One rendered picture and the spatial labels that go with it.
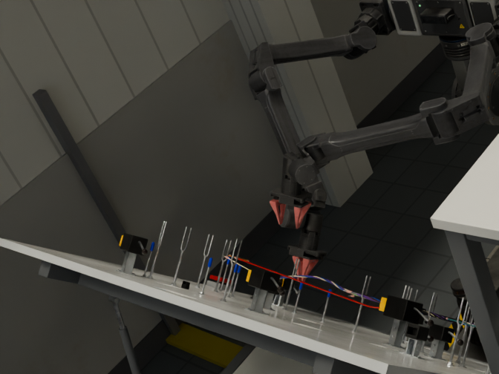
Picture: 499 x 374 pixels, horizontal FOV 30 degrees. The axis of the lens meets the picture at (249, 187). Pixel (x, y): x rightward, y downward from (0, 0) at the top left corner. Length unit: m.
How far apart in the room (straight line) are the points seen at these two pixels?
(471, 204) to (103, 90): 2.77
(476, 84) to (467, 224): 1.08
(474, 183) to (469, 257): 0.12
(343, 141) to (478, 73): 0.39
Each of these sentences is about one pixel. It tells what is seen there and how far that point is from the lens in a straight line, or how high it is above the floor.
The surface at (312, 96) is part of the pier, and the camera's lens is 4.55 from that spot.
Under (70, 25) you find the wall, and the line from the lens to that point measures 3.93.
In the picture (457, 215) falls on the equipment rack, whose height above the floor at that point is 1.85.
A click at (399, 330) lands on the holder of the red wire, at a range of 2.13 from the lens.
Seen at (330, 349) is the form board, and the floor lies 1.67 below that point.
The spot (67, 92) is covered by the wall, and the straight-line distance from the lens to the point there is 3.94.
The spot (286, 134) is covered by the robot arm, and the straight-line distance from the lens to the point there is 2.73.
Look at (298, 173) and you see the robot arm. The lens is 2.45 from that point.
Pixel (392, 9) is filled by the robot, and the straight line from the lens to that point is 3.04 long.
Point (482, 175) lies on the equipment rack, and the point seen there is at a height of 1.85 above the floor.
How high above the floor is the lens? 2.71
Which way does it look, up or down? 31 degrees down
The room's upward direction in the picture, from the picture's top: 25 degrees counter-clockwise
